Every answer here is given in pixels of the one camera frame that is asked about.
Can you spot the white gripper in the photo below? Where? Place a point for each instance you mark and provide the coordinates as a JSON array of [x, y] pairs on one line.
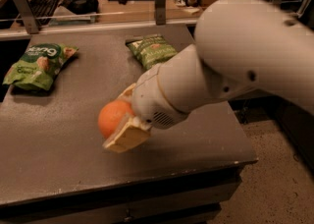
[[151, 98]]

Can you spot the orange fruit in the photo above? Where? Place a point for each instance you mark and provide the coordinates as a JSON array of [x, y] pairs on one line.
[[111, 115]]

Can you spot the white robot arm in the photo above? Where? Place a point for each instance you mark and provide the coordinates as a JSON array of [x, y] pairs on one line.
[[239, 46]]

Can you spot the green jalapeno chip bag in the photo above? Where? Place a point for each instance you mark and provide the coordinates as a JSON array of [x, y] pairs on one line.
[[151, 49]]

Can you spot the light green snack bag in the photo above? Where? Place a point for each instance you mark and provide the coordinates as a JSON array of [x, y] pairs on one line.
[[39, 66]]

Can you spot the black headphones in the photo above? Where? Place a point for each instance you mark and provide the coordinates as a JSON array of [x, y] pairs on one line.
[[80, 7]]

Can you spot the small round brown object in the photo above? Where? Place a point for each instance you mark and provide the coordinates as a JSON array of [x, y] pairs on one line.
[[192, 3]]

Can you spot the black keyboard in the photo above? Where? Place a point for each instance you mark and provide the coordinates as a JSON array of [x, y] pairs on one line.
[[43, 10]]

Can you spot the left metal rail bracket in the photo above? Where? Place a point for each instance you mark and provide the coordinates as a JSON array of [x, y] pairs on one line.
[[28, 18]]

